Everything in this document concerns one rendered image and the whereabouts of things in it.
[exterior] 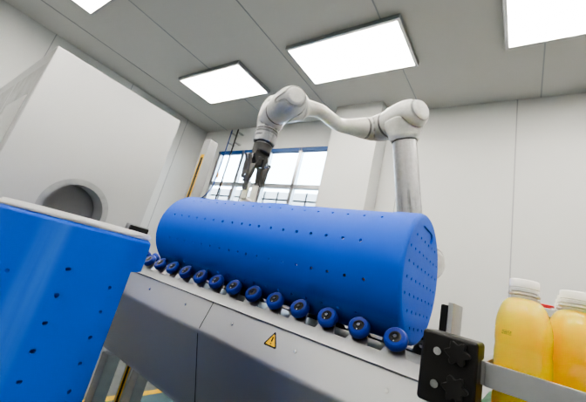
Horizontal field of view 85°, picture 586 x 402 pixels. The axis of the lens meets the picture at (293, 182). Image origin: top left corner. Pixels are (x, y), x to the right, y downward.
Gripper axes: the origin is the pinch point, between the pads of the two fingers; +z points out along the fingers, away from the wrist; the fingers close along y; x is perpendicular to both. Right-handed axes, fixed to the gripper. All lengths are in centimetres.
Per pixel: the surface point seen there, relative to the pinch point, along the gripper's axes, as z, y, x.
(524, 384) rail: 32, 26, 86
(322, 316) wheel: 33, 17, 51
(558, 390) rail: 31, 26, 89
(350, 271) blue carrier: 22, 19, 57
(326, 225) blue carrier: 13, 18, 48
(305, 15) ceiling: -211, -92, -92
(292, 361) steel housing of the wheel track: 43, 19, 47
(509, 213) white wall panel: -82, -277, 65
